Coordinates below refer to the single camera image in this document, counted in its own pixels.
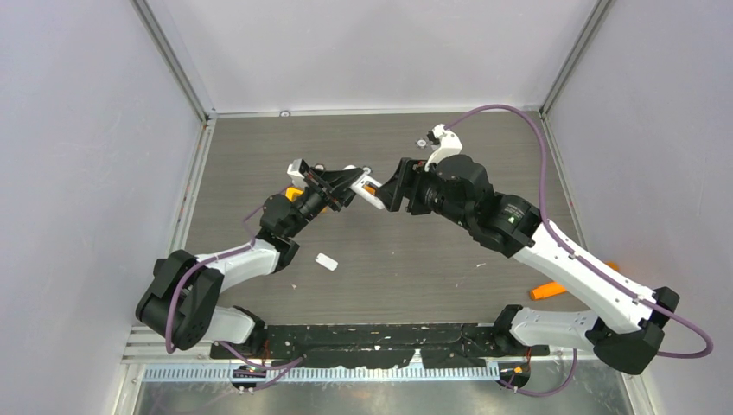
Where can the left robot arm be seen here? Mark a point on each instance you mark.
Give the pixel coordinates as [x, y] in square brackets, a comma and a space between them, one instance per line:
[182, 302]

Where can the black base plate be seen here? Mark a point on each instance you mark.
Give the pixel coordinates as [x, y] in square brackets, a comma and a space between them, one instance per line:
[383, 346]

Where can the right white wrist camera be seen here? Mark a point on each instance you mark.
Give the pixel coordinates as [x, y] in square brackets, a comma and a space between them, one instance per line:
[444, 143]

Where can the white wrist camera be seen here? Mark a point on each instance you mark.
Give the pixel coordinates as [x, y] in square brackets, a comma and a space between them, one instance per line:
[297, 170]
[444, 143]

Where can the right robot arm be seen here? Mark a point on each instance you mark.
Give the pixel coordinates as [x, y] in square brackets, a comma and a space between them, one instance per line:
[619, 331]

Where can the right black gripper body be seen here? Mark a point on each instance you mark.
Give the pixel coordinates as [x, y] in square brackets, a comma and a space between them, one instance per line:
[425, 193]

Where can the white battery cover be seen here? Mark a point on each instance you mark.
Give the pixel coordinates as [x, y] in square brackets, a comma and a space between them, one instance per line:
[326, 261]

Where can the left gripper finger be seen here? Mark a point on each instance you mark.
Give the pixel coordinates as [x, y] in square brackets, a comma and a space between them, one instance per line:
[338, 179]
[341, 198]

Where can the white remote control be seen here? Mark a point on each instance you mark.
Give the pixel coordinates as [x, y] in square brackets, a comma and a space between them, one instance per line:
[358, 187]

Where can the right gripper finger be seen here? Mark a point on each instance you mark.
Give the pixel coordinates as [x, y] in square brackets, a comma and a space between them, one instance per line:
[404, 174]
[391, 194]

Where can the yellow plastic triangle frame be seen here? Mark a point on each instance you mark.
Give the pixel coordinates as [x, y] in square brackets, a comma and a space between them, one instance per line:
[292, 193]

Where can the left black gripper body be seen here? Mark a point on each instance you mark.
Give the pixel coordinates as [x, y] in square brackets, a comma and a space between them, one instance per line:
[315, 198]

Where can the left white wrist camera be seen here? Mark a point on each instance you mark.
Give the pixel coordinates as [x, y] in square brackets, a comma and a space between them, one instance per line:
[297, 170]

